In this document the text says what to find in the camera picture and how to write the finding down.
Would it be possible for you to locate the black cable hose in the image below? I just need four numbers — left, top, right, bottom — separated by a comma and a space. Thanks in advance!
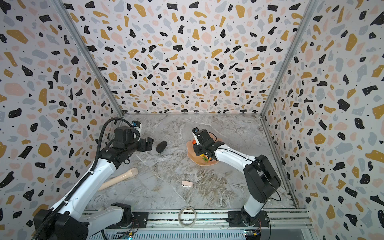
31, 117, 142, 240

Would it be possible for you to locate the clear tape roll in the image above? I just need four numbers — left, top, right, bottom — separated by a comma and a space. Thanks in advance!
178, 206, 197, 228

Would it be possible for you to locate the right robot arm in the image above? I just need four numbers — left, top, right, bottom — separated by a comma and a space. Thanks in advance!
192, 128, 281, 227

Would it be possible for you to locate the dark fake avocado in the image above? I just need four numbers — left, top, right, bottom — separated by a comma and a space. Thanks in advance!
156, 141, 168, 153

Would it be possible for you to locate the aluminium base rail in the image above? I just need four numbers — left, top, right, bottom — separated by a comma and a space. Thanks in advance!
90, 209, 317, 240

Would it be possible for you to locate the pink scalloped fruit bowl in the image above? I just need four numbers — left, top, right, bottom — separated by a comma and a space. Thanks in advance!
187, 132, 219, 166

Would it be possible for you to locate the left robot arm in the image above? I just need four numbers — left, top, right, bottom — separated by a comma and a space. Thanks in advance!
33, 121, 148, 240

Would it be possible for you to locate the beige wooden pestle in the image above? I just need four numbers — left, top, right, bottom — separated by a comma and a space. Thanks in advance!
99, 168, 139, 191

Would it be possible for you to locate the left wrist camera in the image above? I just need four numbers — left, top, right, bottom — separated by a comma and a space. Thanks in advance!
132, 121, 142, 130

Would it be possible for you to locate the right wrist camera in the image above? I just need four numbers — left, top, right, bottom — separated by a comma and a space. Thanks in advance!
192, 127, 209, 139

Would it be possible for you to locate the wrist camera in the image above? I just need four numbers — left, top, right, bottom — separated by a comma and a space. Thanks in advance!
132, 121, 142, 130
192, 127, 209, 139

